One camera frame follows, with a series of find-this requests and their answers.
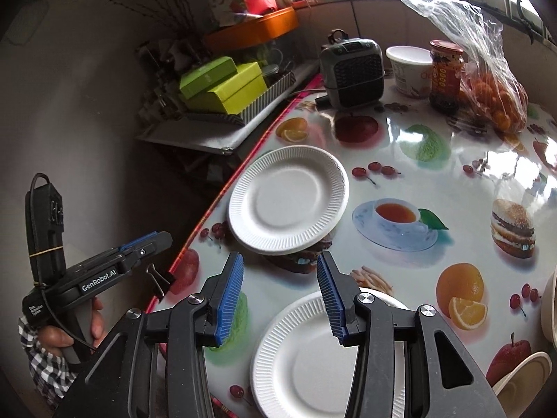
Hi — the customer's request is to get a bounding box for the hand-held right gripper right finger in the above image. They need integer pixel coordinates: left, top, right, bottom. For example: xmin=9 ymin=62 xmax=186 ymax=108
xmin=317 ymin=253 xmax=508 ymax=418

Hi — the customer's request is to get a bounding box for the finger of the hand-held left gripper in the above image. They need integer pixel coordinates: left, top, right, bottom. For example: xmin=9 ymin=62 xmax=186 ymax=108
xmin=117 ymin=231 xmax=173 ymax=267

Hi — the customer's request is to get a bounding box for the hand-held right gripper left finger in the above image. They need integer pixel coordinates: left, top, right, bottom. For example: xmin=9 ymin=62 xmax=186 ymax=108
xmin=54 ymin=251 xmax=245 ymax=418

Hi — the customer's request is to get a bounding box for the white paper plate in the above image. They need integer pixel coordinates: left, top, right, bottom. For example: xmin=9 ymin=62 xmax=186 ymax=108
xmin=250 ymin=289 xmax=412 ymax=418
xmin=227 ymin=145 xmax=350 ymax=256

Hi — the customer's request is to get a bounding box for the beige paper bowl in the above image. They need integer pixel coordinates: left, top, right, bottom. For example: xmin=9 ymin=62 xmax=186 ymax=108
xmin=541 ymin=270 xmax=557 ymax=345
xmin=492 ymin=351 xmax=553 ymax=401

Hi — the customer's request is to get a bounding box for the person's left forearm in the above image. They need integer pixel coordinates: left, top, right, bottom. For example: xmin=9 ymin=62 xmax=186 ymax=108
xmin=17 ymin=316 xmax=90 ymax=408

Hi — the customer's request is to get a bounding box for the person's left hand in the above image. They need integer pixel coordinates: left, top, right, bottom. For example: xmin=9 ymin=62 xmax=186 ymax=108
xmin=37 ymin=296 xmax=106 ymax=363

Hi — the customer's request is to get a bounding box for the black binder clip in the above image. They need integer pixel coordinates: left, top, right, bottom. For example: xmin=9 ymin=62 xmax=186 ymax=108
xmin=146 ymin=264 xmax=175 ymax=302

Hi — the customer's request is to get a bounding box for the silver metal case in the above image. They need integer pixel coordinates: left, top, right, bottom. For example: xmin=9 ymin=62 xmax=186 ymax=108
xmin=135 ymin=111 xmax=279 ymax=157

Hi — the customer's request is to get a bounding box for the fruit print tablecloth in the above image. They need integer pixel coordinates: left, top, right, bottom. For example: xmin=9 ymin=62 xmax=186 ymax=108
xmin=146 ymin=76 xmax=557 ymax=418

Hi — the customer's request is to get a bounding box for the large green box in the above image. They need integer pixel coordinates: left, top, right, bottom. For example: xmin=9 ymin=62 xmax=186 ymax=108
xmin=186 ymin=62 xmax=267 ymax=115

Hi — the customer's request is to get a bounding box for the small green box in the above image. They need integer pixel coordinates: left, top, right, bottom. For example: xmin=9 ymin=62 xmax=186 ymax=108
xmin=179 ymin=56 xmax=239 ymax=100

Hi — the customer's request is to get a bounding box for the grey corrugated tray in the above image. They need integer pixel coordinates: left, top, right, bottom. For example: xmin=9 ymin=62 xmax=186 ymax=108
xmin=185 ymin=70 xmax=297 ymax=126

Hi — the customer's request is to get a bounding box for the grey portable heater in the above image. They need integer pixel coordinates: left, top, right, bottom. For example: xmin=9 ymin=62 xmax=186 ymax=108
xmin=319 ymin=30 xmax=386 ymax=109

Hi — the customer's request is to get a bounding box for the orange tray shelf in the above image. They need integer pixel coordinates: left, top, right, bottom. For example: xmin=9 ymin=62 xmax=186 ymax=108
xmin=204 ymin=7 xmax=299 ymax=51

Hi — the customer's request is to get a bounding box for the white plastic tub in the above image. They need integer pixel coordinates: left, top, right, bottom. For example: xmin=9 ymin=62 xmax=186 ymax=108
xmin=385 ymin=46 xmax=434 ymax=98

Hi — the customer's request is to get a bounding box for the glass jar with red label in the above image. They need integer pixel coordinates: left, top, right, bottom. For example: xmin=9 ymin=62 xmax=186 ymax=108
xmin=429 ymin=40 xmax=465 ymax=113

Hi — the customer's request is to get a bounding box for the clear bag of oranges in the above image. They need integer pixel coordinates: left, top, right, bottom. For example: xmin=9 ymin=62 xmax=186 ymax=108
xmin=400 ymin=0 xmax=529 ymax=135

